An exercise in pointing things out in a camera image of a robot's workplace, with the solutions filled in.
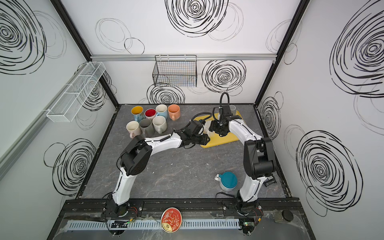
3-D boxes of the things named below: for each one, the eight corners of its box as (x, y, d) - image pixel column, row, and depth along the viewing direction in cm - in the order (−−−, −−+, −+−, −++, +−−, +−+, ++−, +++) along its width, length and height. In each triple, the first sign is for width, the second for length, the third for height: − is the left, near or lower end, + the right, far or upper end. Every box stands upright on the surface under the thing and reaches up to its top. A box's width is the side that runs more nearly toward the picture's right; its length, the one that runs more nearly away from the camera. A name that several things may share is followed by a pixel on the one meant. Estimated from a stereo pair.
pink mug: (133, 143, 100) (128, 134, 92) (130, 131, 106) (125, 122, 98) (144, 139, 102) (140, 130, 94) (140, 127, 108) (136, 118, 101)
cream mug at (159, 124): (153, 136, 103) (150, 129, 96) (156, 123, 111) (153, 115, 104) (165, 136, 103) (163, 129, 96) (167, 123, 111) (166, 115, 104)
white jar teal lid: (219, 194, 80) (222, 190, 73) (215, 179, 85) (217, 174, 79) (236, 190, 81) (239, 185, 75) (230, 175, 86) (233, 170, 80)
